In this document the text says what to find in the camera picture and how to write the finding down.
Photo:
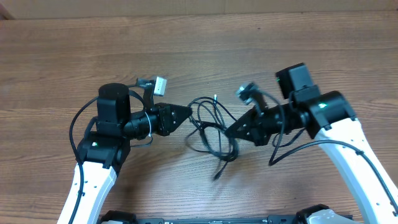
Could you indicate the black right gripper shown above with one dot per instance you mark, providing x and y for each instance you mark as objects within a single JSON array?
[{"x": 257, "y": 131}]

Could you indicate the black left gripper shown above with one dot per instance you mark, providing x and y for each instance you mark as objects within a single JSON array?
[{"x": 164, "y": 123}]

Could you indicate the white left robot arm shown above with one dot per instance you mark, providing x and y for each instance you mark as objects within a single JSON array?
[{"x": 125, "y": 112}]

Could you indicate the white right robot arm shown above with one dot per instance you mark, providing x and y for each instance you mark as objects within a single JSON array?
[{"x": 332, "y": 124}]

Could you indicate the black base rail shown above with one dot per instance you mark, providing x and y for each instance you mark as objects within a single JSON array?
[{"x": 315, "y": 214}]

